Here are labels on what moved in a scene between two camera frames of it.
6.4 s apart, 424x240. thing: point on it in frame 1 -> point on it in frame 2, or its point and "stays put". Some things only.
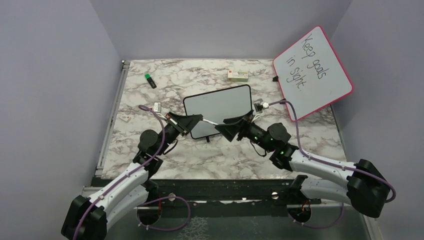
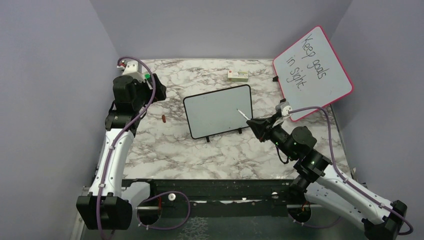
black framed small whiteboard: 216,106 stays put
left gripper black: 184,123 -> 160,89
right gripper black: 230,130 -> 260,126
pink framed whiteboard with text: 310,74 stays put
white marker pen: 210,122 -> 244,115
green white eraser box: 237,76 stays put
